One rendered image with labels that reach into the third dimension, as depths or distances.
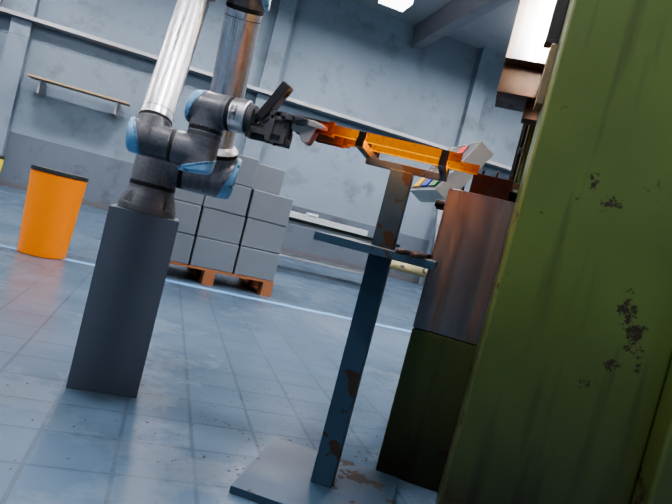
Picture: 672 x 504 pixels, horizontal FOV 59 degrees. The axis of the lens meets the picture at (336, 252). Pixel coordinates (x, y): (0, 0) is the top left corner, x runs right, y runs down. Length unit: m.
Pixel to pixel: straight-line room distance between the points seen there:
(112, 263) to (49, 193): 2.52
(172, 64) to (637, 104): 1.20
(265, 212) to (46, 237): 1.63
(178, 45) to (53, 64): 9.69
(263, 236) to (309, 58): 7.05
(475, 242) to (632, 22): 0.71
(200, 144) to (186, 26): 0.36
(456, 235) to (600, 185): 0.46
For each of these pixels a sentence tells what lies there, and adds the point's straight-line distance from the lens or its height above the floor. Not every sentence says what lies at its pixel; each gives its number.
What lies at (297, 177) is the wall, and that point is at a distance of 11.32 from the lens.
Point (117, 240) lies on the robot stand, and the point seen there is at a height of 0.50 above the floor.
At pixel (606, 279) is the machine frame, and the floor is 0.75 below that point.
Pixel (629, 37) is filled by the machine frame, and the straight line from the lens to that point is 1.72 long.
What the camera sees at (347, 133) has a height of 0.95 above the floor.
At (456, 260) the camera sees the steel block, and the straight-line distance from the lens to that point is 1.85.
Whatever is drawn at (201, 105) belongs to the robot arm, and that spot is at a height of 0.93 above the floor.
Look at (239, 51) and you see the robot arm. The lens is 1.92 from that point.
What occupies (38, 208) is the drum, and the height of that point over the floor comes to 0.33.
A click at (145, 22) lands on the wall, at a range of 11.43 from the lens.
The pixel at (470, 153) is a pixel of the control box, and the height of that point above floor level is 1.14.
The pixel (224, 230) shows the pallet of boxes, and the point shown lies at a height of 0.46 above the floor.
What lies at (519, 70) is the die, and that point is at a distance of 2.09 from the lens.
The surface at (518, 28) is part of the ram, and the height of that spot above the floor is 1.46.
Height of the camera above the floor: 0.71
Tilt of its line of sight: 2 degrees down
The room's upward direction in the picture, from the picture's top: 14 degrees clockwise
